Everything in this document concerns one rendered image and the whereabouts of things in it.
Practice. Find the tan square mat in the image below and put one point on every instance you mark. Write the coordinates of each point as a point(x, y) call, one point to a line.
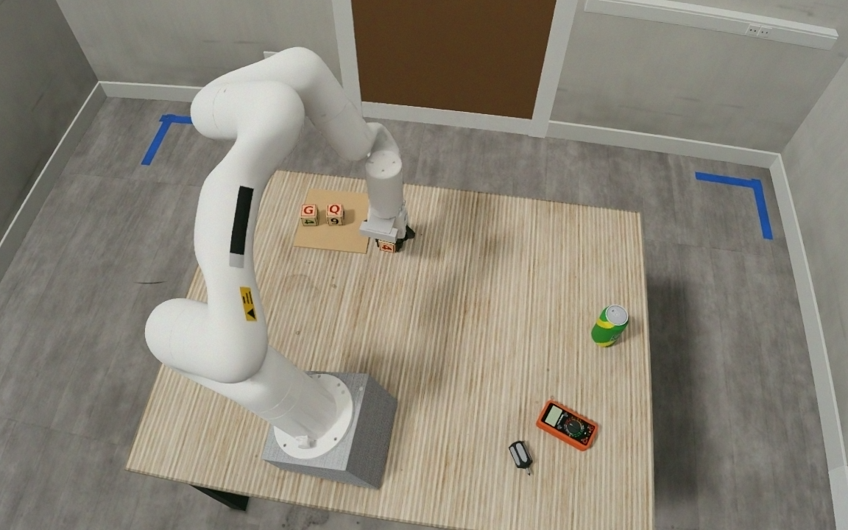
point(343, 238)

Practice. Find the orange digital multimeter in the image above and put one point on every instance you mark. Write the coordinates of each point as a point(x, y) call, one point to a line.
point(567, 425)

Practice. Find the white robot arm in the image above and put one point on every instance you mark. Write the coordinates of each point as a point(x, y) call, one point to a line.
point(226, 339)

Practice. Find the black and grey screwdriver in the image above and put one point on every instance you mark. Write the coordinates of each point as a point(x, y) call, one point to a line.
point(521, 455)

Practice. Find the green and yellow soda can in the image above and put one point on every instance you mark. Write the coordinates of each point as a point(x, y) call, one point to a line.
point(609, 325)

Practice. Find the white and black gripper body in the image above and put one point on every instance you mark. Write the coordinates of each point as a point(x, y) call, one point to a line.
point(400, 221)

